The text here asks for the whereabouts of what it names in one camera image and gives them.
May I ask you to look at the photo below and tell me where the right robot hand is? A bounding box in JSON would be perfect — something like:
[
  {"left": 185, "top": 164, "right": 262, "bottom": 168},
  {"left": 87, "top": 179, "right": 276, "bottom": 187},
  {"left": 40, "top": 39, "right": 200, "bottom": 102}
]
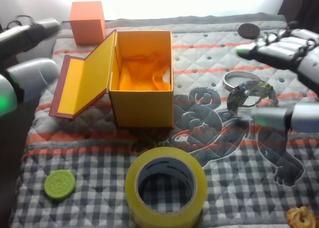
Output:
[{"left": 235, "top": 22, "right": 319, "bottom": 134}]

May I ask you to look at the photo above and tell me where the yellow gift box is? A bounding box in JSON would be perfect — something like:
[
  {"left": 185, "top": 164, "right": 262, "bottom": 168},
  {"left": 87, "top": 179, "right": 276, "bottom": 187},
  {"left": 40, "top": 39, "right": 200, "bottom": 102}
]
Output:
[{"left": 49, "top": 29, "right": 174, "bottom": 129}]

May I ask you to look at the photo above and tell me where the small orange box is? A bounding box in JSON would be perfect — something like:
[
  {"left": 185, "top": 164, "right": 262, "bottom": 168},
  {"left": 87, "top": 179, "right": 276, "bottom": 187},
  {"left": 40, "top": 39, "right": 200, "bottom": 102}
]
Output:
[{"left": 69, "top": 0, "right": 106, "bottom": 45}]

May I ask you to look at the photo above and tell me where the brown round cookie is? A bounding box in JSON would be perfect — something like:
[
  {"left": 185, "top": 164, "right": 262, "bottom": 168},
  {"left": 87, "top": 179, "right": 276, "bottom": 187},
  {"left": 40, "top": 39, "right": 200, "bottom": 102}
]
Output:
[{"left": 237, "top": 23, "right": 260, "bottom": 38}]

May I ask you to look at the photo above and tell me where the dark curtain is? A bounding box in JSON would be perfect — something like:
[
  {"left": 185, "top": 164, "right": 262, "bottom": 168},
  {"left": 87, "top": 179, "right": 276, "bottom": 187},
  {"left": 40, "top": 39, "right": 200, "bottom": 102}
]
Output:
[{"left": 278, "top": 0, "right": 319, "bottom": 23}]

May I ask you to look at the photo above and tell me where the silver bangle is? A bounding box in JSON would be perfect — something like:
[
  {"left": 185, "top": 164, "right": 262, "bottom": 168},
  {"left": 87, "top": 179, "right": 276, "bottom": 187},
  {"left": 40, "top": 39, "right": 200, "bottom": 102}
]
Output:
[{"left": 223, "top": 70, "right": 262, "bottom": 108}]

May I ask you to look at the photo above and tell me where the orange tissue paper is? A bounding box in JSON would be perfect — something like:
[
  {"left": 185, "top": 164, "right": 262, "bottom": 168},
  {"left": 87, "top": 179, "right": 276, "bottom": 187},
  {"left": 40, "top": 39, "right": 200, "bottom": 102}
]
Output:
[{"left": 118, "top": 52, "right": 172, "bottom": 91}]

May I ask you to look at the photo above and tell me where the grey quilt with bear print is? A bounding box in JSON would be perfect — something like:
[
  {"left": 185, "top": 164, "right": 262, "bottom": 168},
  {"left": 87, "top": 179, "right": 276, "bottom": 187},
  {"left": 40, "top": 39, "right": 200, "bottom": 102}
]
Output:
[{"left": 8, "top": 12, "right": 319, "bottom": 228}]

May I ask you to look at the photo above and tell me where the yellow pretzel cookie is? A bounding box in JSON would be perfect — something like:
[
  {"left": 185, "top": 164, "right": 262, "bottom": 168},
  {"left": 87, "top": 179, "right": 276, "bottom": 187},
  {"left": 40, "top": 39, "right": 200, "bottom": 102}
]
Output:
[{"left": 286, "top": 206, "right": 319, "bottom": 228}]

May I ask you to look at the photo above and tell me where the yellow tape roll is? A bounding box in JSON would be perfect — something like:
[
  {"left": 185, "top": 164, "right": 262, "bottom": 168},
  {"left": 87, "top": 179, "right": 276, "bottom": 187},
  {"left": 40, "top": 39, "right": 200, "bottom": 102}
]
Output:
[{"left": 124, "top": 146, "right": 208, "bottom": 228}]

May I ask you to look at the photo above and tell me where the green sandwich cookie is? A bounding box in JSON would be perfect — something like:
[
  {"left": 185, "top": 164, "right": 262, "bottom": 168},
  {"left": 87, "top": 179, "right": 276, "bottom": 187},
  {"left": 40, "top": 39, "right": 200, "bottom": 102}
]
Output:
[{"left": 44, "top": 170, "right": 76, "bottom": 203}]

